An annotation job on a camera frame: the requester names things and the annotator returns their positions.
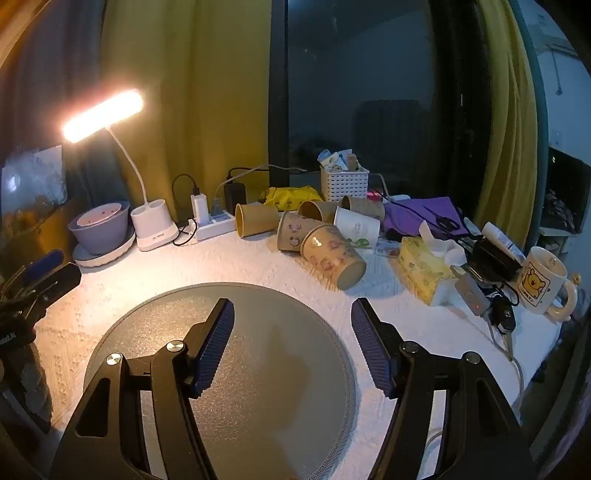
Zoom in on black car key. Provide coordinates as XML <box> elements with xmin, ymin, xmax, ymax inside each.
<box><xmin>489</xmin><ymin>295</ymin><xmax>518</xmax><ymax>361</ymax></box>

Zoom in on white desk lamp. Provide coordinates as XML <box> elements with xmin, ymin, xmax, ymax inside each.
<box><xmin>62</xmin><ymin>88</ymin><xmax>182</xmax><ymax>253</ymax></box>

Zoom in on dark screen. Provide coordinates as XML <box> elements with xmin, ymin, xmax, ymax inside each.
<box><xmin>544</xmin><ymin>146</ymin><xmax>588</xmax><ymax>234</ymax></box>

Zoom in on black scissors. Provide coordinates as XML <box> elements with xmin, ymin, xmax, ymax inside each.
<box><xmin>431</xmin><ymin>214</ymin><xmax>463</xmax><ymax>232</ymax></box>

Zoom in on grey remote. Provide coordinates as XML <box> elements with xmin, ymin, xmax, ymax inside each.
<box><xmin>454</xmin><ymin>272</ymin><xmax>491</xmax><ymax>317</ymax></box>

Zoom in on black window frame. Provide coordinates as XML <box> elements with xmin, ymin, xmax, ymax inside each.
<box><xmin>269</xmin><ymin>0</ymin><xmax>291</xmax><ymax>186</ymax></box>

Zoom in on round grey mat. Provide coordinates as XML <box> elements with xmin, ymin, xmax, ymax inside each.
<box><xmin>83</xmin><ymin>282</ymin><xmax>357</xmax><ymax>480</ymax></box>

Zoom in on black power adapter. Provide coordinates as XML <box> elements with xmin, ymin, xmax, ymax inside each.
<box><xmin>223</xmin><ymin>181</ymin><xmax>248</xmax><ymax>214</ymax></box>

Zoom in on bundle of small packets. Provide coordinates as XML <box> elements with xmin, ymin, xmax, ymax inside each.
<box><xmin>317</xmin><ymin>148</ymin><xmax>364</xmax><ymax>173</ymax></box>

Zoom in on white paper cup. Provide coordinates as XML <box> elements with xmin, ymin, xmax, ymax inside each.
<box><xmin>333</xmin><ymin>206</ymin><xmax>380</xmax><ymax>248</ymax></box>

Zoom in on bear print mug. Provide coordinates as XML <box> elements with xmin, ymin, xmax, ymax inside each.
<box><xmin>516</xmin><ymin>246</ymin><xmax>579</xmax><ymax>320</ymax></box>

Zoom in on white tube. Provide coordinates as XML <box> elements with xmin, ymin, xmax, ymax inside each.
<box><xmin>481</xmin><ymin>222</ymin><xmax>527</xmax><ymax>262</ymax></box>

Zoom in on white plastic basket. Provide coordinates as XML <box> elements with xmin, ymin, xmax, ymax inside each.
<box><xmin>320</xmin><ymin>165</ymin><xmax>370</xmax><ymax>203</ymax></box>

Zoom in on white textured table cloth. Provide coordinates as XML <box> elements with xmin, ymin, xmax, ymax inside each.
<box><xmin>30</xmin><ymin>217</ymin><xmax>568</xmax><ymax>480</ymax></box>

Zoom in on yellow curtain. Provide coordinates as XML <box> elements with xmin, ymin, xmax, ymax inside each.
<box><xmin>475</xmin><ymin>0</ymin><xmax>542</xmax><ymax>251</ymax></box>
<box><xmin>99</xmin><ymin>0</ymin><xmax>274</xmax><ymax>219</ymax></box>

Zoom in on thin black cable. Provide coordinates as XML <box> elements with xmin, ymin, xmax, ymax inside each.
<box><xmin>368</xmin><ymin>174</ymin><xmax>446</xmax><ymax>224</ymax></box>

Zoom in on large cartoon print paper cup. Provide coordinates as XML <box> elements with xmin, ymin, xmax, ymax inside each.
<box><xmin>300</xmin><ymin>223</ymin><xmax>367</xmax><ymax>291</ymax></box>

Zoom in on black pouch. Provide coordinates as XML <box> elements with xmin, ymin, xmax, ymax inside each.
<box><xmin>470</xmin><ymin>237</ymin><xmax>523</xmax><ymax>284</ymax></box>

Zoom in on white tissue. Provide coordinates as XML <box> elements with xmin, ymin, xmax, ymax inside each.
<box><xmin>417</xmin><ymin>220</ymin><xmax>465</xmax><ymax>269</ymax></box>

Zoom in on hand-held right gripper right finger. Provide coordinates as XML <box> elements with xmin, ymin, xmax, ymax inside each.
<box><xmin>350</xmin><ymin>298</ymin><xmax>539</xmax><ymax>480</ymax></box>

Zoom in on black charger cable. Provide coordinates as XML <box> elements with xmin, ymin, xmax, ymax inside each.
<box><xmin>172</xmin><ymin>174</ymin><xmax>205</xmax><ymax>248</ymax></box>

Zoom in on white saucer plate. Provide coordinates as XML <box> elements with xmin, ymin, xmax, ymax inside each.
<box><xmin>73</xmin><ymin>230</ymin><xmax>137</xmax><ymax>269</ymax></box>

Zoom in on white power strip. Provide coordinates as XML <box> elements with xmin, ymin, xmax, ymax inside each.
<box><xmin>188</xmin><ymin>210</ymin><xmax>238</xmax><ymax>242</ymax></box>

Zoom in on plain brown paper cup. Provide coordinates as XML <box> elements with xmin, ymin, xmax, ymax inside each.
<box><xmin>235</xmin><ymin>202</ymin><xmax>281</xmax><ymax>239</ymax></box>
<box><xmin>298</xmin><ymin>200</ymin><xmax>341</xmax><ymax>225</ymax></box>
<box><xmin>341</xmin><ymin>195</ymin><xmax>386</xmax><ymax>222</ymax></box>

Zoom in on purple bowl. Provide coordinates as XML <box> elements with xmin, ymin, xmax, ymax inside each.
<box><xmin>68</xmin><ymin>201</ymin><xmax>131</xmax><ymax>256</ymax></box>

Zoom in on pink cartoon print paper cup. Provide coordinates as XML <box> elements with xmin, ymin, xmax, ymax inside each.
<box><xmin>276</xmin><ymin>211</ymin><xmax>320</xmax><ymax>254</ymax></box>

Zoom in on yellow printed bag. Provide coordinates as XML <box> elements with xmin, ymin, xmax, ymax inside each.
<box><xmin>259</xmin><ymin>185</ymin><xmax>330</xmax><ymax>212</ymax></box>

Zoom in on grey adapter cable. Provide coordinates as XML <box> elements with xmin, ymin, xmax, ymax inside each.
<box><xmin>216</xmin><ymin>163</ymin><xmax>306</xmax><ymax>204</ymax></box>

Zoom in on white cable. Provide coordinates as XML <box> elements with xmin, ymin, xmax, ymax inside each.
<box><xmin>484</xmin><ymin>313</ymin><xmax>526</xmax><ymax>418</ymax></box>

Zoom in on landscape picture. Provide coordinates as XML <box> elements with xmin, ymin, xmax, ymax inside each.
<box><xmin>0</xmin><ymin>145</ymin><xmax>69</xmax><ymax>223</ymax></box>

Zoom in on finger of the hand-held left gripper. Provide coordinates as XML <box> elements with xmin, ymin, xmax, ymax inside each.
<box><xmin>23</xmin><ymin>262</ymin><xmax>82</xmax><ymax>308</ymax></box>
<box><xmin>18</xmin><ymin>249</ymin><xmax>64</xmax><ymax>284</ymax></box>

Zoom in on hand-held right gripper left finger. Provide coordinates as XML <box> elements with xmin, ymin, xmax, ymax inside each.
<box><xmin>48</xmin><ymin>298</ymin><xmax>236</xmax><ymax>480</ymax></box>

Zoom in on yellow tissue box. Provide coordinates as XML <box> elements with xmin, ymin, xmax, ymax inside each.
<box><xmin>397</xmin><ymin>236</ymin><xmax>468</xmax><ymax>306</ymax></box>

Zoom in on purple cloth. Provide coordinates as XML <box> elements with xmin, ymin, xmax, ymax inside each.
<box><xmin>382</xmin><ymin>196</ymin><xmax>465</xmax><ymax>240</ymax></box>

